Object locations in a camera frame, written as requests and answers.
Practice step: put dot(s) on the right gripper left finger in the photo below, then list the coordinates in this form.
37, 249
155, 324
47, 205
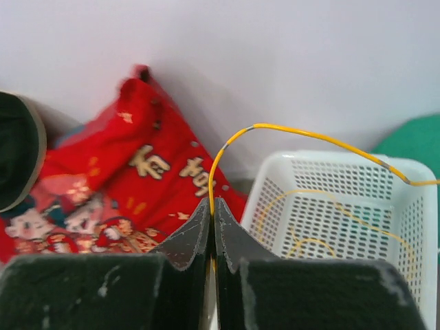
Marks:
165, 288

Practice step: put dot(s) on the red printed pillow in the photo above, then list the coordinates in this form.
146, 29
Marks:
122, 183

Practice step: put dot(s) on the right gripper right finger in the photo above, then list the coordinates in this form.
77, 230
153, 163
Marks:
258, 290

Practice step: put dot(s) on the white basket centre back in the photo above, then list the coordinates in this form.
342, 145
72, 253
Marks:
338, 205

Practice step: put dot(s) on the green cloth garment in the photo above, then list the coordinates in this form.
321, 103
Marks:
416, 139

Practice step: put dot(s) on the black round hat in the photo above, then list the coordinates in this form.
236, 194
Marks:
23, 148

